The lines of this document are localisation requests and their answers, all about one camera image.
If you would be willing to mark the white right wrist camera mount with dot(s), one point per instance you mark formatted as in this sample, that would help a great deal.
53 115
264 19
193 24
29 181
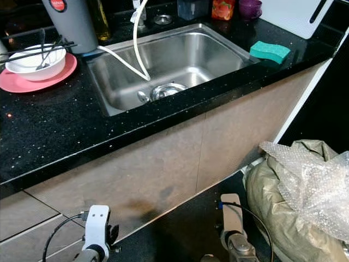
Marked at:
232 215

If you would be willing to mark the dark soap container with sponge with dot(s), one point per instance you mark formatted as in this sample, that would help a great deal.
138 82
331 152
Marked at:
193 10

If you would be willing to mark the black chopstick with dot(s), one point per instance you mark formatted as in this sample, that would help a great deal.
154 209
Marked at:
38 48
43 53

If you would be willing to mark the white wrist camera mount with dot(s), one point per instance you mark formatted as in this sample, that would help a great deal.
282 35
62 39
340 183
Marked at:
232 215
98 221

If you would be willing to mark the brown cabinet front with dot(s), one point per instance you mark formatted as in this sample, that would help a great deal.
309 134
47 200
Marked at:
174 153

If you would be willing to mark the white bowl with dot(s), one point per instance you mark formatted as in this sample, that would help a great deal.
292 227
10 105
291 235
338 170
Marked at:
22 71

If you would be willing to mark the pink plate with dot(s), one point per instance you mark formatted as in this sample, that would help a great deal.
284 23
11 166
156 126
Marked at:
65 76

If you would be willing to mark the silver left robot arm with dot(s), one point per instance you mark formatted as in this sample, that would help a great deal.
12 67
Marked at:
90 255

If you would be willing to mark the green sponge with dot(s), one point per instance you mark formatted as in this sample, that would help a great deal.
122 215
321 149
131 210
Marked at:
270 52

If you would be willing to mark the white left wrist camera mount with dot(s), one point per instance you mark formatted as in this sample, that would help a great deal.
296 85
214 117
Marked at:
98 221

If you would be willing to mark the round metal counter fitting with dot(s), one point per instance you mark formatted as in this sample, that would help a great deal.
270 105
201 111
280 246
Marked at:
163 19

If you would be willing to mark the yellow oil bottle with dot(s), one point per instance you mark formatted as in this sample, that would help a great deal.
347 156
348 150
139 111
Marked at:
101 24

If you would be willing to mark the clear bubble wrap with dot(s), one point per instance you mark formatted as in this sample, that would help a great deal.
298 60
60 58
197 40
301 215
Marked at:
316 180

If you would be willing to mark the stainless steel bowl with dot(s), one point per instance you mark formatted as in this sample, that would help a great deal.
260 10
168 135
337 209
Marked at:
168 91

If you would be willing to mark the stainless steel sink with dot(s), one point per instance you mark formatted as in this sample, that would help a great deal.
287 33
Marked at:
188 54

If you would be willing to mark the purple cup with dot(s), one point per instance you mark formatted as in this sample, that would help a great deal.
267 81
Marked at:
249 9

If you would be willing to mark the faucet wrapped in white cloth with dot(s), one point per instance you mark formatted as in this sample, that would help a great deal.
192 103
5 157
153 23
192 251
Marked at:
138 13

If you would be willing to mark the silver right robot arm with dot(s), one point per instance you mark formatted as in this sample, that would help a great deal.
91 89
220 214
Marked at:
242 248

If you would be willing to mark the olive sack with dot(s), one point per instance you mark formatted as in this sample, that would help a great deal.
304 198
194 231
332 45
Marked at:
272 218

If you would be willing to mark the grey canister with red label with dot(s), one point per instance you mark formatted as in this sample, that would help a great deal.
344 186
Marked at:
73 30

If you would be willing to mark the steel spoon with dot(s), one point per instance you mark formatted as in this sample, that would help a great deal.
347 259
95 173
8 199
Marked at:
142 95
54 48
41 41

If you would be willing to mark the white cutting board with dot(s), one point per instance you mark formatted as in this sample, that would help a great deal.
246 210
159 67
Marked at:
289 16

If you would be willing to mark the red juice carton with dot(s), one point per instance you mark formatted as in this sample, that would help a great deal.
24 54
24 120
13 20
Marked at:
223 10

